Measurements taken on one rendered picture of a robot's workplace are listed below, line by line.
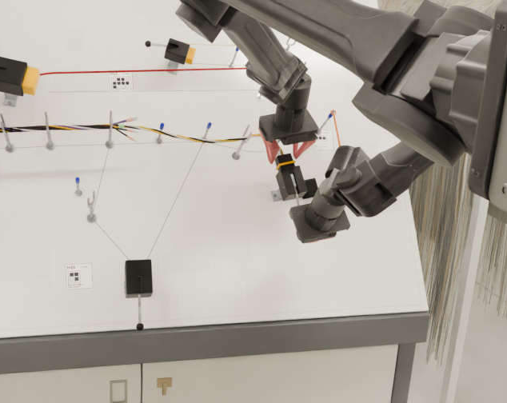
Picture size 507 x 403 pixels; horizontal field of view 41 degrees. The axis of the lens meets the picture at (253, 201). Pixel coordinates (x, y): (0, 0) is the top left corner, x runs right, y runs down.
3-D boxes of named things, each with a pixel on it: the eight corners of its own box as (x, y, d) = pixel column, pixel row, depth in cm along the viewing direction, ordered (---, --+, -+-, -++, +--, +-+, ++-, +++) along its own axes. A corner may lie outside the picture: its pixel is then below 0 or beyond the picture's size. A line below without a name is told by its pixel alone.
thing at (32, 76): (29, 73, 132) (27, 65, 129) (40, 76, 132) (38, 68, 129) (23, 93, 130) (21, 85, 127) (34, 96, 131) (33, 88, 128)
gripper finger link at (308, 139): (266, 150, 140) (271, 115, 133) (298, 144, 142) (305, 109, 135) (278, 173, 136) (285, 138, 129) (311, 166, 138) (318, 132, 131)
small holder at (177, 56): (146, 45, 147) (149, 27, 140) (186, 58, 148) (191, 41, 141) (140, 63, 145) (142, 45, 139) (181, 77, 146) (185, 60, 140)
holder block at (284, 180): (282, 201, 137) (288, 195, 133) (275, 176, 138) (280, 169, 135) (301, 197, 138) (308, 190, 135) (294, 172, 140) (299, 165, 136)
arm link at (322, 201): (315, 194, 115) (346, 209, 114) (329, 163, 118) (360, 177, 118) (306, 212, 121) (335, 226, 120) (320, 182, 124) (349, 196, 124)
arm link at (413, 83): (434, 104, 46) (483, 38, 46) (362, 80, 55) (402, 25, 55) (512, 173, 50) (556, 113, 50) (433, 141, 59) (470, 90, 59)
